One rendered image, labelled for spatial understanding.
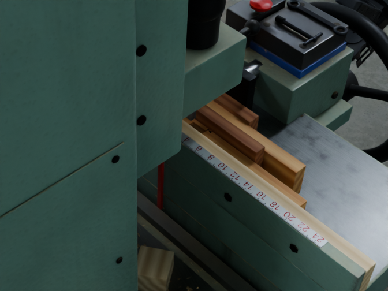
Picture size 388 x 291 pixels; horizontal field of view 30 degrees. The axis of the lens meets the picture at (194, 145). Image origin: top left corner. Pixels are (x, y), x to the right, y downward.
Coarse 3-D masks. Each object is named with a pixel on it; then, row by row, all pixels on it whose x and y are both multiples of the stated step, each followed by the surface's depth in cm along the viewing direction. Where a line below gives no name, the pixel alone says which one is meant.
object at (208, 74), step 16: (224, 32) 83; (208, 48) 81; (224, 48) 81; (240, 48) 83; (192, 64) 79; (208, 64) 80; (224, 64) 82; (240, 64) 85; (192, 80) 79; (208, 80) 82; (224, 80) 84; (240, 80) 87; (192, 96) 81; (208, 96) 84; (192, 112) 83
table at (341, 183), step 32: (288, 128) 97; (320, 128) 97; (320, 160) 93; (352, 160) 93; (192, 192) 90; (320, 192) 89; (352, 192) 89; (384, 192) 90; (224, 224) 88; (352, 224) 86; (384, 224) 86; (256, 256) 86; (384, 256) 83; (288, 288) 84; (320, 288) 79; (384, 288) 86
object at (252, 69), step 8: (248, 64) 96; (256, 64) 96; (248, 72) 90; (256, 72) 96; (248, 80) 89; (232, 88) 92; (240, 88) 91; (248, 88) 90; (232, 96) 93; (240, 96) 91; (248, 96) 91; (248, 104) 92
